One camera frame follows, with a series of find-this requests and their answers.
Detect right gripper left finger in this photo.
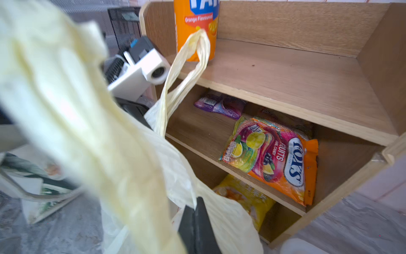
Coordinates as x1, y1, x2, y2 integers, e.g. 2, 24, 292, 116
178, 206, 195, 254

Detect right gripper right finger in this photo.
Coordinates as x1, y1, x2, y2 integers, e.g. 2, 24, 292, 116
194, 197, 222, 254

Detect orange print plastic bag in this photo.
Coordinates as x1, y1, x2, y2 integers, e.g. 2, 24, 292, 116
1, 1, 263, 254

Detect yellow chips packet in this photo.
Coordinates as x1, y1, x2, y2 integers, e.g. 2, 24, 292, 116
213, 175, 276, 231

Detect orange snack packet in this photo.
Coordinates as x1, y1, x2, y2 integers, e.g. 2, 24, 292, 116
221, 116, 319, 206

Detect purple snack packet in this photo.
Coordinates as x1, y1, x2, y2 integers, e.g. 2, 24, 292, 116
194, 90, 246, 120

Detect wooden two-tier shelf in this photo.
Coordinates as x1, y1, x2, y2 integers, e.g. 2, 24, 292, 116
139, 0, 406, 249

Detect orange Fanta can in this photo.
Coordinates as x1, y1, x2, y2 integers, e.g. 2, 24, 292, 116
173, 0, 221, 60

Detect black mesh basket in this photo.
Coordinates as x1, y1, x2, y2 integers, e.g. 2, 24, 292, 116
107, 7, 141, 49

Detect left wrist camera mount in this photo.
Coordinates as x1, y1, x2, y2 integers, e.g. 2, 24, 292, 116
105, 36, 170, 102

